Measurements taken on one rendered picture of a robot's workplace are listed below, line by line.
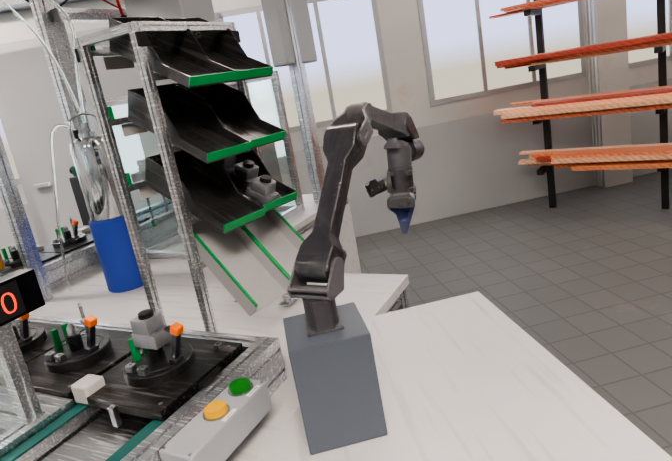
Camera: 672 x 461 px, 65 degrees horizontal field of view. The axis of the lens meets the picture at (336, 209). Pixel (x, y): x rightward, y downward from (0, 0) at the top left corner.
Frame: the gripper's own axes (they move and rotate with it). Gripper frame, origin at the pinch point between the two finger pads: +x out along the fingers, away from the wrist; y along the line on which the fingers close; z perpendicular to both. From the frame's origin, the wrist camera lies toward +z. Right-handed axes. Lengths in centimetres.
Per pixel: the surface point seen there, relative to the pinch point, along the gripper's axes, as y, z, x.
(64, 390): 41, 68, 22
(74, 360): 33, 71, 19
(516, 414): 39, -19, 28
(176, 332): 39, 43, 11
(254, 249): 4.3, 37.7, 5.0
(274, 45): -128, 62, -59
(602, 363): -115, -77, 102
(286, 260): -3.5, 32.2, 10.6
